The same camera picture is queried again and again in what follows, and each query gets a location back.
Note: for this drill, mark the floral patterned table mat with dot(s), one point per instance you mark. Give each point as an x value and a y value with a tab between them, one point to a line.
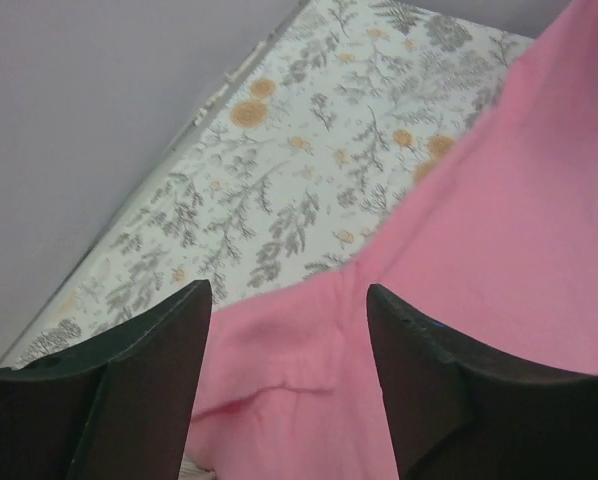
291	166

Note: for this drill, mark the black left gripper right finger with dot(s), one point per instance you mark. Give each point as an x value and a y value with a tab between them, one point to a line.
458	408

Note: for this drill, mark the pink t-shirt garment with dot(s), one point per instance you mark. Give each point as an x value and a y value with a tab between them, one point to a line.
499	240

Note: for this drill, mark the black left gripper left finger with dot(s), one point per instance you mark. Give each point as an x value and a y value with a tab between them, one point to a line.
116	406

